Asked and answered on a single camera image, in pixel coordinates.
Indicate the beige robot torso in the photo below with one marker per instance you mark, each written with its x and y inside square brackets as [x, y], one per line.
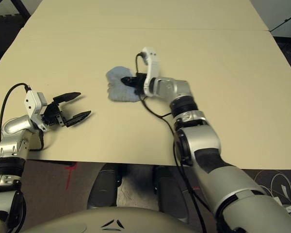
[99, 221]

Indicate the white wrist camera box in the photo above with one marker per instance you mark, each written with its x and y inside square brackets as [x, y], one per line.
[153, 65]
[32, 102]

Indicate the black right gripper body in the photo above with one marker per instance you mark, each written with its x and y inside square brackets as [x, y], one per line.
[140, 83]

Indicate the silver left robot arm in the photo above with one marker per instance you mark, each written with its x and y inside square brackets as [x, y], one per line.
[13, 138]

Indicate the dark grey left robot leg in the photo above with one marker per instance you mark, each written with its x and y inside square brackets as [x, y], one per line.
[103, 189]

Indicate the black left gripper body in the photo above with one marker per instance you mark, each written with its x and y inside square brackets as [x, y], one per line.
[53, 114]

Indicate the dark grey robot leg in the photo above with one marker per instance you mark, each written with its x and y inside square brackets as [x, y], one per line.
[103, 189]
[171, 194]

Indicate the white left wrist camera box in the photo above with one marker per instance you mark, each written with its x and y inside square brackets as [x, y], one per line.
[32, 102]

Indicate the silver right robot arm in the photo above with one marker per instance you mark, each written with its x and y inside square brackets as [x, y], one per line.
[201, 145]

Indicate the dark grey right robot leg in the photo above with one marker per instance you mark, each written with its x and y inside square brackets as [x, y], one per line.
[171, 194]

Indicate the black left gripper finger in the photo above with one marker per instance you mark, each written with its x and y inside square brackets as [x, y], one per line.
[77, 118]
[68, 95]

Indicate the light blue rag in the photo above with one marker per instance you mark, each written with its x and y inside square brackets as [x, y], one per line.
[118, 93]

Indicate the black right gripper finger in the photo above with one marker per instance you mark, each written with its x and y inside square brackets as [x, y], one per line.
[129, 80]

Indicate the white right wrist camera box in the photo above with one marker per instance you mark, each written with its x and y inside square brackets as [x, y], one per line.
[153, 65]

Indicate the black metal frame leg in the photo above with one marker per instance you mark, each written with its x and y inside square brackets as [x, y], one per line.
[23, 8]

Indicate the black tripod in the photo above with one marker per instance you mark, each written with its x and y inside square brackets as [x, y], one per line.
[285, 22]

